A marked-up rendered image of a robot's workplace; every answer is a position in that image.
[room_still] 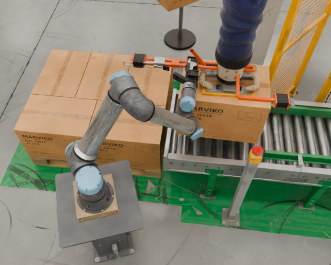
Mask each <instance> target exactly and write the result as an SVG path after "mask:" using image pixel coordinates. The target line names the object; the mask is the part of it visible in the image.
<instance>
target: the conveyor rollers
mask: <svg viewBox="0 0 331 265"><path fill-rule="evenodd" d="M271 117H272V130H273V141H274V150H275V151H281V144H280V134H279V127H278V117H277V114H275V113H271ZM282 120H283V129H284V138H285V148H286V152H293V148H292V140H291V132H290V127H289V118H288V115H287V114H282ZM293 121H294V129H295V137H296V144H297V152H298V153H303V154H304V153H305V151H304V144H303V137H302V130H301V123H300V119H299V115H293ZM304 122H305V129H306V135H307V142H308V148H309V154H313V155H316V154H317V153H316V147H315V142H314V135H313V130H312V123H311V118H310V116H304ZM315 123H316V129H317V134H318V140H319V145H320V151H321V155H324V156H329V155H328V150H327V145H326V139H325V134H324V129H323V123H322V118H321V117H315ZM326 123H327V129H328V133H329V138H330V144H331V118H326ZM177 141H178V134H177V131H176V130H174V129H173V130H172V137H171V145H170V153H172V154H176V150H177ZM211 143H212V138H205V151H204V156H205V157H211ZM188 145H189V136H187V135H183V140H182V149H181V154H183V155H187V154H188ZM262 147H263V150H264V151H265V150H269V142H268V128H267V121H266V123H265V126H264V128H263V131H262ZM199 152H200V137H199V138H197V139H194V144H193V156H199ZM216 158H223V140H222V139H216ZM228 159H234V141H230V140H228ZM240 160H245V161H246V143H245V142H240ZM323 166H324V169H331V165H323Z"/></svg>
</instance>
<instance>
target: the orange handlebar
mask: <svg viewBox="0 0 331 265"><path fill-rule="evenodd" d="M146 60H149V61H154V58H152V57H146ZM145 62H146V61H145ZM165 62H171V63H164V66H170V67H171V68H179V67H184V68H185V64H180V63H186V60H180V59H179V58H172V59H165ZM147 63H153V64H145V65H154V62H147ZM205 64H206V65H207V64H212V65H218V63H217V62H205ZM245 68H251V69H244V70H243V72H248V73H252V72H255V70H256V68H255V66H253V65H247V66H246V67H245ZM199 69H212V70H219V68H218V67H216V66H202V65H199ZM235 79H236V98H238V100H250V101H263V102H270V103H274V102H275V98H267V97H254V96H241V95H240V74H238V75H237V76H236V78H235Z"/></svg>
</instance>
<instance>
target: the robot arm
mask: <svg viewBox="0 0 331 265"><path fill-rule="evenodd" d="M196 65H197V64H196V63H195V62H192V61H190V59H189V60H188V64H187V70H186V74H185V77H184V76H182V75H180V74H179V73H177V72H174V73H173V79H175V80H176V81H178V82H180V83H182V84H183V85H182V90H181V98H180V102H179V105H178V108H177V111H176V114H175V113H173V112H171V111H168V110H166V109H163V108H161V107H159V106H156V105H155V104H154V102H153V101H152V100H150V99H148V98H147V97H146V96H145V95H144V94H143V93H142V92H141V90H140V88H139V87H138V85H137V83H136V81H135V79H134V77H133V76H132V75H131V73H130V72H128V71H125V70H123V71H119V72H116V73H114V74H113V75H111V77H110V78H109V84H110V85H111V86H110V88H109V90H108V92H107V95H106V97H105V98H104V100H103V102H102V104H101V105H100V107H99V109H98V111H97V113H96V114H95V116H94V118H93V120H92V122H91V123H90V125H89V127H88V129H87V130H86V132H85V134H84V136H83V138H82V139H81V140H76V141H75V142H72V143H71V144H69V145H68V146H67V148H66V150H65V154H66V158H67V160H68V163H69V166H70V169H71V172H72V174H73V177H74V179H75V183H76V186H77V188H78V190H79V192H80V194H79V199H80V202H81V204H82V205H83V206H84V207H85V208H86V209H88V210H92V211H96V210H100V209H102V208H104V207H105V206H106V205H107V204H108V203H109V201H110V198H111V192H110V188H109V187H108V185H107V184H106V183H105V182H104V179H103V176H102V173H101V172H100V170H99V168H98V165H97V163H96V159H97V157H98V155H99V150H98V149H99V148H100V146H101V144H102V143H103V141H104V140H105V138H106V137H107V135H108V133H109V132H110V130H111V128H112V127H113V125H114V124H115V122H116V121H117V119H118V117H119V116H120V114H121V113H122V111H123V109H124V110H125V111H126V112H127V113H128V114H129V115H131V116H132V117H133V118H135V119H136V120H138V121H141V122H147V121H151V122H153V123H156V124H159V125H163V126H165V127H168V128H171V129H174V130H177V131H180V132H182V133H185V134H187V135H189V136H190V138H191V139H197V138H199V137H200V136H202V135H203V133H204V130H203V128H202V127H201V125H200V124H199V122H198V121H197V119H196V118H195V116H194V114H193V113H192V110H193V109H194V107H195V96H196V89H197V88H198V77H199V70H195V69H193V67H194V66H196Z"/></svg>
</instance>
